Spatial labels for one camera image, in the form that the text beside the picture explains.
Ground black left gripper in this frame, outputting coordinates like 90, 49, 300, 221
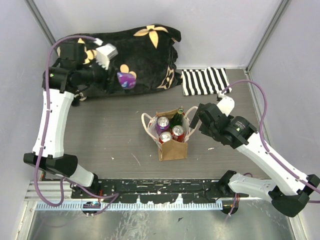
78, 55, 124, 95

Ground purple Fanta can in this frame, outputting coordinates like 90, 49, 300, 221
117, 72, 136, 90
156, 116, 170, 136

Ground green glass bottle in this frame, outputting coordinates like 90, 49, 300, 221
170, 107, 184, 129

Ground red cola can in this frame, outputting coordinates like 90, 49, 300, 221
159, 131, 173, 144
172, 125, 185, 143

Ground watermelon print canvas bag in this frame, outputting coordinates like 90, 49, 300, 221
141, 106, 200, 162

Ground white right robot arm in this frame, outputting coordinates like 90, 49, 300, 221
189, 101, 320, 218

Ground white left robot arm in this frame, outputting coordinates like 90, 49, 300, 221
23, 40, 118, 198

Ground black white striped cloth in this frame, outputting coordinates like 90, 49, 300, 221
181, 67, 230, 96

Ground black floral plush blanket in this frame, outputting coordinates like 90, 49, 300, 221
54, 24, 182, 106

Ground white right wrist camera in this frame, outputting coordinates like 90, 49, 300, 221
216, 91, 235, 117

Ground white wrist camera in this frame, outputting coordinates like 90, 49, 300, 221
216, 91, 235, 117
95, 43, 118, 70

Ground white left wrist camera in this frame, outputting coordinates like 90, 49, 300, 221
95, 43, 118, 70

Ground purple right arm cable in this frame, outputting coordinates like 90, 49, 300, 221
221, 79, 271, 151

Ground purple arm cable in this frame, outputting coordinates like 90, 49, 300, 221
221, 79, 271, 151
33, 35, 103, 207

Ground white slotted cable duct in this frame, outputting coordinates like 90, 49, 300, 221
35, 200, 223, 211

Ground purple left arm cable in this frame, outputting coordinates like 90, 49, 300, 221
33, 35, 103, 207

